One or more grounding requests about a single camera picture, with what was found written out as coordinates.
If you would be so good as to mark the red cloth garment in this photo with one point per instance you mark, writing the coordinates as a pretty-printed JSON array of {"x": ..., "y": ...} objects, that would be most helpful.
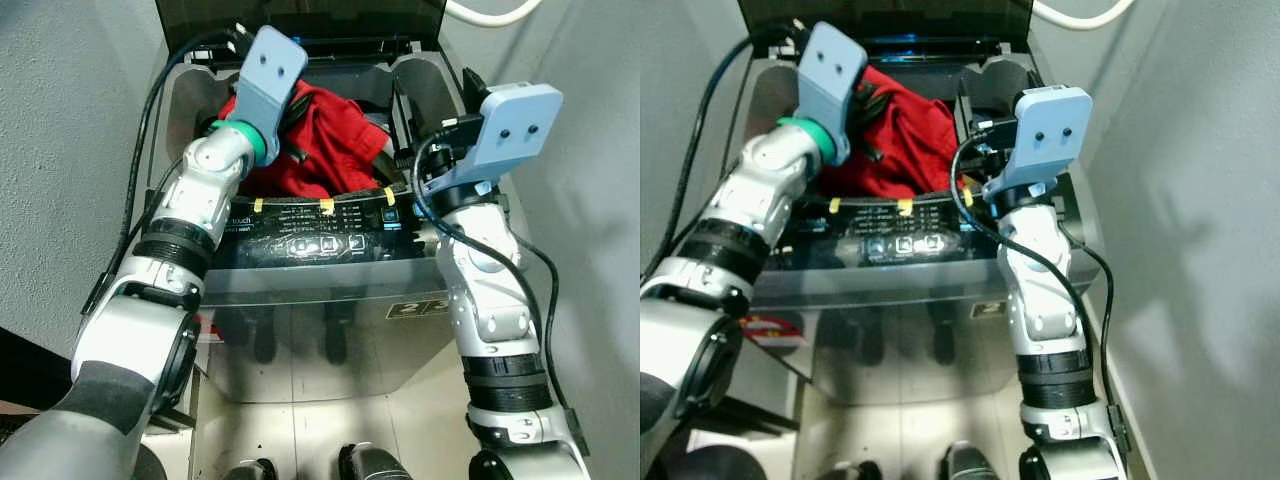
[
  {"x": 915, "y": 140},
  {"x": 335, "y": 140}
]

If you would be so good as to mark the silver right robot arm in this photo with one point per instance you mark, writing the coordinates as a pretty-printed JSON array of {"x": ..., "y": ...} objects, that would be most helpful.
[
  {"x": 490, "y": 300},
  {"x": 1045, "y": 300}
]

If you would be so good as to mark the grey washing machine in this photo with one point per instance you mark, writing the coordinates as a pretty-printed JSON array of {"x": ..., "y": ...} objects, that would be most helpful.
[
  {"x": 320, "y": 280},
  {"x": 900, "y": 280}
]

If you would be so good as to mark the dark tinted washer lid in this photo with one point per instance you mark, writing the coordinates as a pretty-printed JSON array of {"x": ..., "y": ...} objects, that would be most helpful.
[
  {"x": 920, "y": 18},
  {"x": 340, "y": 18}
]

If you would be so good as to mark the small numbered washer label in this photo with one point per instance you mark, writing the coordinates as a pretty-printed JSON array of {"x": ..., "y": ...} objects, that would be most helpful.
[
  {"x": 988, "y": 309},
  {"x": 415, "y": 309}
]

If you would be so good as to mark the black right robot foot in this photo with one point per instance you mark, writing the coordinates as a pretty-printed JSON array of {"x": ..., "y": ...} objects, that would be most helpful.
[
  {"x": 970, "y": 465},
  {"x": 372, "y": 465}
]

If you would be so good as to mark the black robot foot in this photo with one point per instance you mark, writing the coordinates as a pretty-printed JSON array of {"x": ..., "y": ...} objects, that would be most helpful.
[
  {"x": 860, "y": 472},
  {"x": 372, "y": 465},
  {"x": 970, "y": 465},
  {"x": 250, "y": 470}
]

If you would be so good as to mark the black left robot foot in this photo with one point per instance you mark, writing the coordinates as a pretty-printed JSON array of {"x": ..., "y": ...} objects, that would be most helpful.
[
  {"x": 250, "y": 470},
  {"x": 860, "y": 472}
]

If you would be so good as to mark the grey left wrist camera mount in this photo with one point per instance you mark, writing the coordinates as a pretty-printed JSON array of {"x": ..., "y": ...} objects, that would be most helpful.
[
  {"x": 265, "y": 85},
  {"x": 828, "y": 85}
]

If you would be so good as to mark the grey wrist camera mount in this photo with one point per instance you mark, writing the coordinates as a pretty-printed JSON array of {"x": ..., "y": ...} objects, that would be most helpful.
[
  {"x": 265, "y": 85},
  {"x": 1050, "y": 130},
  {"x": 515, "y": 130},
  {"x": 828, "y": 85}
]

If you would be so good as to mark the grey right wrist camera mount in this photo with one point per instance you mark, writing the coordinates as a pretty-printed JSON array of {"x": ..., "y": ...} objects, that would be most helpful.
[
  {"x": 1050, "y": 130},
  {"x": 515, "y": 130}
]

